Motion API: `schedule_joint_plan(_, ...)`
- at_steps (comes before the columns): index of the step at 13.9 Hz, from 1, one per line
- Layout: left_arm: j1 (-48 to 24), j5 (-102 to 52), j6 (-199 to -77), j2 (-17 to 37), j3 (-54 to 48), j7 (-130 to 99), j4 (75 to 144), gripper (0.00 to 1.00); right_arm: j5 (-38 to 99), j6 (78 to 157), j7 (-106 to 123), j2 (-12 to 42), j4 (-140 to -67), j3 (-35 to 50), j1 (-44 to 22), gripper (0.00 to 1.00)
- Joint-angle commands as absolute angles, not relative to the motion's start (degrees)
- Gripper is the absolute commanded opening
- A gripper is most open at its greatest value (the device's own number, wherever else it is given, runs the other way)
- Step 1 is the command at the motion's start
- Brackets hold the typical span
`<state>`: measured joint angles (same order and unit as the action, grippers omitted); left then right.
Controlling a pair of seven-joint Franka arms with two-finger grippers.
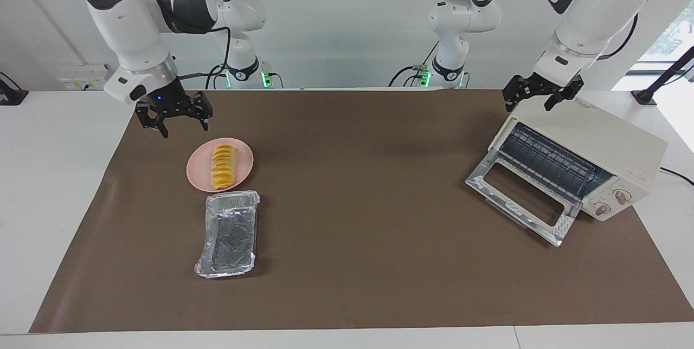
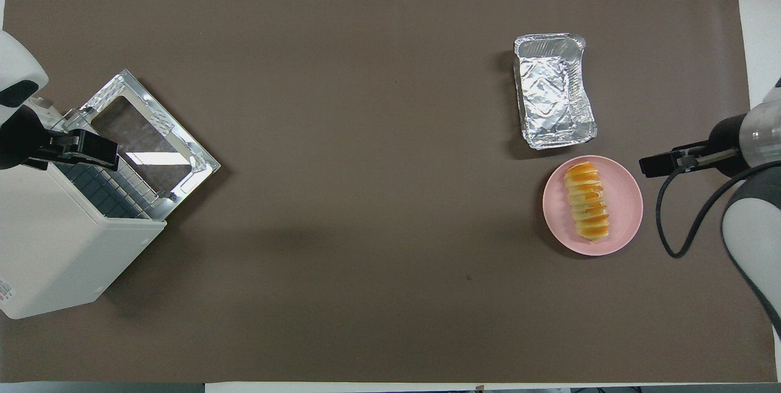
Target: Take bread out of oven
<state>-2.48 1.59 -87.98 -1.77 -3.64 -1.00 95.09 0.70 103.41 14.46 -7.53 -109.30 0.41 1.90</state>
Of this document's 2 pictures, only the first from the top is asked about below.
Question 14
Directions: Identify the black oven power cable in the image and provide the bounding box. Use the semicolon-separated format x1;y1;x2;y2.
659;167;694;186

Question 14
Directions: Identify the metal wire oven rack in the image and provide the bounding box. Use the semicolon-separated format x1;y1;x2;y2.
498;124;612;201

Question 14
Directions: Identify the glass oven door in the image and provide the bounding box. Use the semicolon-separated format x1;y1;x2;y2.
465;151;584;247

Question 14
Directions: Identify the black right base cable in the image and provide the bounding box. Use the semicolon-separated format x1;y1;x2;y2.
204;63;228;90

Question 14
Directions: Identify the black left base cable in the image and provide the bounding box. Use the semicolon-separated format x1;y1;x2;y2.
388;40;441;88

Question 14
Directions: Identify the yellow sliced bread loaf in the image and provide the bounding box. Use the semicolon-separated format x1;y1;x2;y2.
210;144;238;191

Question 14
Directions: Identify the bright window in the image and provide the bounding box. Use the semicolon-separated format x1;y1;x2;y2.
610;0;694;92

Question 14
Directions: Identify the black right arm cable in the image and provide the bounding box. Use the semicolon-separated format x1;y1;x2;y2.
157;0;234;82

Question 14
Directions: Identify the cream toaster oven body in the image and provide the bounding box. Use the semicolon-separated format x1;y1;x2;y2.
488;97;669;223

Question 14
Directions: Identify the brown table mat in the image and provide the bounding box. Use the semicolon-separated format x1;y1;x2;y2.
29;89;694;333

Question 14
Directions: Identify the black table clamp mount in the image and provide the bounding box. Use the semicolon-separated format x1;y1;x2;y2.
0;72;29;106

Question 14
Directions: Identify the white wall power socket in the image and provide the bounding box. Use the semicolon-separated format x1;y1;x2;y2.
59;64;118;91

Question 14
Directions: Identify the pink round plate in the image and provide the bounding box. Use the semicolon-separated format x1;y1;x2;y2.
186;138;254;193

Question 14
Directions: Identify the aluminium foil tray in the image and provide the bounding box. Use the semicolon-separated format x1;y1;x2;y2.
194;190;261;279

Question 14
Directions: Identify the black base cable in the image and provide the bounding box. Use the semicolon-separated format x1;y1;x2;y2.
204;63;228;90
388;40;441;88

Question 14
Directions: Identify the black camera stand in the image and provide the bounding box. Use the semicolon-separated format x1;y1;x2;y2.
632;46;694;106

